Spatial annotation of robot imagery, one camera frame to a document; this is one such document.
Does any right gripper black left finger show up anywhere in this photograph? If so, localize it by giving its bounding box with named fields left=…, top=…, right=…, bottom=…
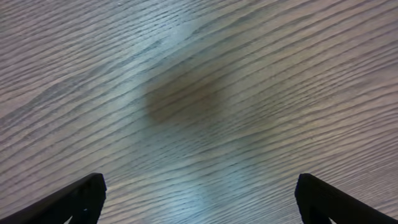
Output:
left=1, top=173, right=106, bottom=224

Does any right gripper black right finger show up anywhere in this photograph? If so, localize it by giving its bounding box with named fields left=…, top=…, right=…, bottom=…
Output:
left=295, top=173, right=397, bottom=224

